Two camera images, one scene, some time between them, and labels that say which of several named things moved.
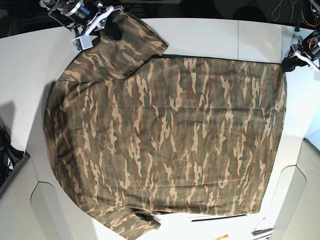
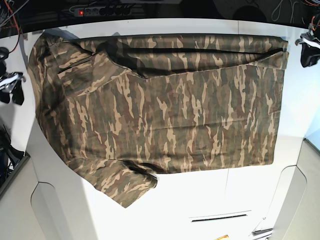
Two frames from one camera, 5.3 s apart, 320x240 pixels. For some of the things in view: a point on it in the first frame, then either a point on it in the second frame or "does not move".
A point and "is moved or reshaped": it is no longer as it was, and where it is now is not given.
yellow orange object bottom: x=222 y=237 does not move
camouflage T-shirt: x=134 y=133 is moved or reshaped
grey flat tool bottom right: x=255 y=232 does not move
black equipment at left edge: x=9 y=155 does not move
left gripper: x=91 y=16 to x=7 y=81
